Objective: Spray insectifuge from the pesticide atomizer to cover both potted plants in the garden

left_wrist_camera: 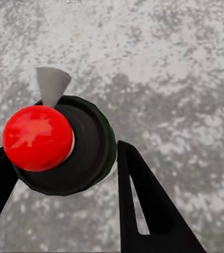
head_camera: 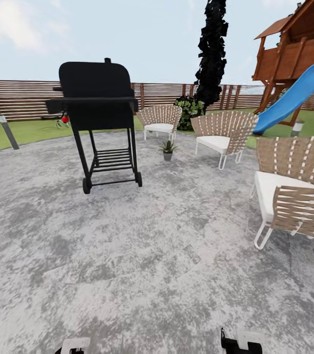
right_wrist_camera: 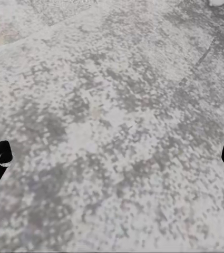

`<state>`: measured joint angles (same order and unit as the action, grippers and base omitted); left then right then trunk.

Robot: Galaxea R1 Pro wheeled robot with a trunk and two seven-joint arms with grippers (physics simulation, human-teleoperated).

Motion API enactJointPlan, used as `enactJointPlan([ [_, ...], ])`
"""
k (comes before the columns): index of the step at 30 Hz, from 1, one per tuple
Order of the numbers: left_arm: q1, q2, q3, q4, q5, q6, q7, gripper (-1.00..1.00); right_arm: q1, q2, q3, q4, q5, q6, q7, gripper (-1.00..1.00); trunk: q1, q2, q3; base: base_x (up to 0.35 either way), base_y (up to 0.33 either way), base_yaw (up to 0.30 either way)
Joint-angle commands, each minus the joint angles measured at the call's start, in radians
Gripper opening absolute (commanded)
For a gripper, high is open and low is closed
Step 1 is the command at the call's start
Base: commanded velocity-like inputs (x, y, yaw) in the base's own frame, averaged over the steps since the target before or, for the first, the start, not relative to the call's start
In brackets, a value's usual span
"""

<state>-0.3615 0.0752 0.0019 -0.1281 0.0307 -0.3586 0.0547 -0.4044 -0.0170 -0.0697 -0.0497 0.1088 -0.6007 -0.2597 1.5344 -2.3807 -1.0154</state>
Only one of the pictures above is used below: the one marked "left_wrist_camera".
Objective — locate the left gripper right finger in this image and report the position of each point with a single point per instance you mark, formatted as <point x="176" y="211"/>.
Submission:
<point x="169" y="232"/>

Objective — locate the insectifuge atomizer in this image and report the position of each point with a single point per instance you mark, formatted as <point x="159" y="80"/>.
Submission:
<point x="63" y="144"/>

